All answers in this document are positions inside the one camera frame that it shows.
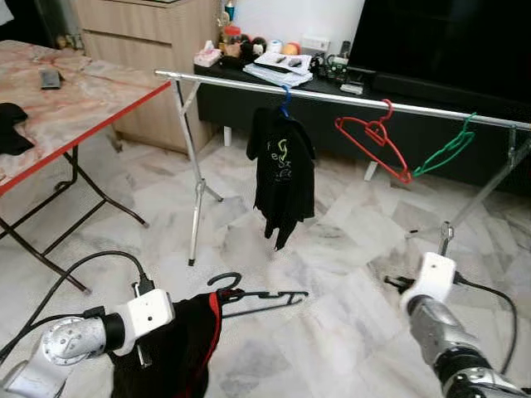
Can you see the dark shirt red collar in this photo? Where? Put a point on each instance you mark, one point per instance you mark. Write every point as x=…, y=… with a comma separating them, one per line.
x=174, y=356

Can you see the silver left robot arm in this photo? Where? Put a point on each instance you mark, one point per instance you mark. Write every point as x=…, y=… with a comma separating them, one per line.
x=70, y=340

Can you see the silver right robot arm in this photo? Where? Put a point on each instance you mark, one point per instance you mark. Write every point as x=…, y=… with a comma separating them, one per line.
x=440, y=332

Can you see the red clothes hanger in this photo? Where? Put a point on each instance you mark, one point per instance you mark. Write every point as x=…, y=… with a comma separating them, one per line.
x=406, y=176

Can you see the green clothes hanger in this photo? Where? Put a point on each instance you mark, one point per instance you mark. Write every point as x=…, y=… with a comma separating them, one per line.
x=419, y=172

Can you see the blue clothes hanger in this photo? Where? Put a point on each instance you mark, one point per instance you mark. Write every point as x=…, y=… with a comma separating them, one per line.
x=286, y=106

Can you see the black shirt green print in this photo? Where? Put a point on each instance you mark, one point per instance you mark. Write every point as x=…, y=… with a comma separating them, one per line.
x=282, y=174

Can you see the black soundbar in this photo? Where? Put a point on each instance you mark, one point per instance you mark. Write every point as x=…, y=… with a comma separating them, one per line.
x=456, y=91

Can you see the small white device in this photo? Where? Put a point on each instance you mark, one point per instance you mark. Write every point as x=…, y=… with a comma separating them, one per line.
x=352, y=87

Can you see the black television console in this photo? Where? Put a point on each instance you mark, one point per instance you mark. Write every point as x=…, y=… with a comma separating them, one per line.
x=232, y=108

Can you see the stack of white papers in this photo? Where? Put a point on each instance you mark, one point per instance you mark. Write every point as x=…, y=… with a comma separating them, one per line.
x=278, y=73

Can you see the black flat television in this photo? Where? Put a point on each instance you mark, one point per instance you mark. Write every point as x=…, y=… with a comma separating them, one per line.
x=440, y=41

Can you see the grey computer mouse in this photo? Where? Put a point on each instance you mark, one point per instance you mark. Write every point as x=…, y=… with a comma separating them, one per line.
x=294, y=62

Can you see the silver metal clothes rack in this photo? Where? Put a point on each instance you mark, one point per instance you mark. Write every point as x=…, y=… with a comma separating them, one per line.
x=249, y=87

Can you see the white socket panel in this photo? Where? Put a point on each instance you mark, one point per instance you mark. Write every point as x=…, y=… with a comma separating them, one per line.
x=315, y=43

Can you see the orange ball toy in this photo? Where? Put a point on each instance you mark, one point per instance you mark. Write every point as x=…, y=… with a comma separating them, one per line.
x=290, y=48

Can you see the white blue ball toy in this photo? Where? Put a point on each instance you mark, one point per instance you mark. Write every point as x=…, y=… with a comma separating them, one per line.
x=275, y=46

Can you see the red black round plush toy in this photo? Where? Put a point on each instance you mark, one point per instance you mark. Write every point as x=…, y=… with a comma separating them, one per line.
x=246, y=43

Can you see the red lidded snack jar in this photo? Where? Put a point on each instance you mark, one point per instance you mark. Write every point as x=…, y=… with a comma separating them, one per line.
x=232, y=41

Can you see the pink white tissue box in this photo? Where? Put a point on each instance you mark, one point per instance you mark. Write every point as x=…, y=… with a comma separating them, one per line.
x=207, y=56

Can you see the blue gold trophy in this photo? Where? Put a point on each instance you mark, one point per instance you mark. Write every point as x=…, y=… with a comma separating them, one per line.
x=229, y=10

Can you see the light wooden cabinet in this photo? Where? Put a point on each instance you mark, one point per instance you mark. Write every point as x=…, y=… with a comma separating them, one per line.
x=149, y=50

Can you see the marble table red edge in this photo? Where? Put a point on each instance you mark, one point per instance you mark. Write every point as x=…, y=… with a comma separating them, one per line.
x=83, y=108

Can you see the grey phone stand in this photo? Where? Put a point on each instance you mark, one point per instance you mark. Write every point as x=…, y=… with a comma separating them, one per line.
x=51, y=80

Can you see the black cloth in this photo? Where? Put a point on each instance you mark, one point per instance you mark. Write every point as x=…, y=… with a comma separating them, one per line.
x=12, y=128

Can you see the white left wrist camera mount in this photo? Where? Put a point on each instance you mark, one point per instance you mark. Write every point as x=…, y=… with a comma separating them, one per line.
x=149, y=313

